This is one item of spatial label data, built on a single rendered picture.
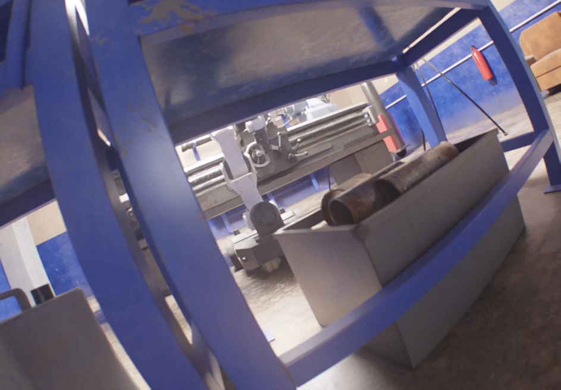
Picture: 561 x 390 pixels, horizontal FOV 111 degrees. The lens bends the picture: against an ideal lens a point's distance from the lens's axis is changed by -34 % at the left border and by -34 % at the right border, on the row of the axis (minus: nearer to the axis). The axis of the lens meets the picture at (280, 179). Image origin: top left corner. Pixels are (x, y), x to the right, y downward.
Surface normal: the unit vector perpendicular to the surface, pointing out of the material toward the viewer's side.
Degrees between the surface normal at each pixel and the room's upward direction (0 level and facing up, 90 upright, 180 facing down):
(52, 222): 90
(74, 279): 90
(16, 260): 90
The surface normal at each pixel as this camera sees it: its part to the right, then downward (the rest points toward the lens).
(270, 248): 0.18, -0.11
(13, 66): 0.74, -0.30
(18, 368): 0.85, -0.40
